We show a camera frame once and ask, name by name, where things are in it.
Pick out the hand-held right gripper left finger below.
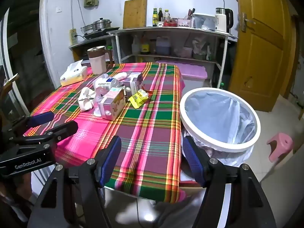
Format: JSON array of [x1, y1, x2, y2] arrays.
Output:
[[27, 135, 123, 228]]

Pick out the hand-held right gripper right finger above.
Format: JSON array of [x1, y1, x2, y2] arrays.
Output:
[[182, 135, 277, 228]]

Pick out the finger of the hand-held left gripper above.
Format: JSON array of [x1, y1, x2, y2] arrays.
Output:
[[22, 121, 79, 148], [2, 111, 55, 139]]

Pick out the white tissue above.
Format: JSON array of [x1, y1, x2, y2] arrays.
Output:
[[78, 87, 97, 112]]

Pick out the white round trash bin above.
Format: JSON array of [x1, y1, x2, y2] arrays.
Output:
[[179, 87, 261, 169]]

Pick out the pink printed carton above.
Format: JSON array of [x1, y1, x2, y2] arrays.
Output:
[[97, 87, 126, 121]]

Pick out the white bottle with blue label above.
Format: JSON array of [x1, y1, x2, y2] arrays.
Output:
[[92, 74, 119, 93]]

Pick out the yellow snack wrapper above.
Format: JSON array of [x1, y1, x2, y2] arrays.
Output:
[[128, 89, 149, 109]]

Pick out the purple printed carton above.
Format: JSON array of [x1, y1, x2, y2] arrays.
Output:
[[123, 72, 144, 95]]

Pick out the pink green plaid tablecloth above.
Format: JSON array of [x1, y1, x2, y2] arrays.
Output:
[[24, 62, 187, 203]]

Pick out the wooden chair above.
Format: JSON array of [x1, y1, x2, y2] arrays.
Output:
[[2, 74, 20, 105]]

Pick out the clear plastic bin liner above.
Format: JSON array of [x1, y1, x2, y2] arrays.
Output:
[[182, 91, 258, 169]]

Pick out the white yellow tissue pack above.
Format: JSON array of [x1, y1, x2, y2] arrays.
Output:
[[59, 59, 88, 87]]

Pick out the dark glass sliding door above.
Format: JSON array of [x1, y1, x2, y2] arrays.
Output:
[[0, 0, 55, 133]]

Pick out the pink cup with brown lid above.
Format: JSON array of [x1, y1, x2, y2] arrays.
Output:
[[87, 46, 107, 75]]

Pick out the small wooden shelf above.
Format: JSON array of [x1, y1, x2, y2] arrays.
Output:
[[69, 37, 114, 63]]

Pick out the pink plastic stool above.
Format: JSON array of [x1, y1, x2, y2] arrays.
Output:
[[266, 133, 294, 163]]

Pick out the pink lidded storage box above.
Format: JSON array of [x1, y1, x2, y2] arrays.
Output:
[[155, 61, 207, 93]]

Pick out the steel pan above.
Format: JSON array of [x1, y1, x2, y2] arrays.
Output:
[[81, 24, 95, 35]]

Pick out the white plastic bottle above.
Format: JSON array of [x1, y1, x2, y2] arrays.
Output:
[[132, 36, 140, 55]]

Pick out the steel pot with lid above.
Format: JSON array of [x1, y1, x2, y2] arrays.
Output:
[[93, 18, 112, 31]]

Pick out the crumpled plastic bags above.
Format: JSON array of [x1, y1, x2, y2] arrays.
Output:
[[192, 37, 211, 61]]

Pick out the yellow label oil bottle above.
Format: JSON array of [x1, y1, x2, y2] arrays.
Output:
[[140, 36, 150, 55]]

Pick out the dark liquid jug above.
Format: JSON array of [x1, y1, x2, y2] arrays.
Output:
[[155, 37, 171, 55]]

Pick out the grey kitchen shelf unit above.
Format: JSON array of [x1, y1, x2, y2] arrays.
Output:
[[108, 26, 238, 88]]

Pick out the wooden cutting board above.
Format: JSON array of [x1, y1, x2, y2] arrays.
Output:
[[123, 0, 148, 29]]

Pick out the pink box on counter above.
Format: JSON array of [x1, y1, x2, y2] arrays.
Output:
[[177, 18, 192, 28]]

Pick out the white electric kettle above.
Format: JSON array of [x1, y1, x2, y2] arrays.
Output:
[[215, 8, 234, 33]]

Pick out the metal door handle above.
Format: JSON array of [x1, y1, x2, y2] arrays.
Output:
[[240, 12, 256, 32]]

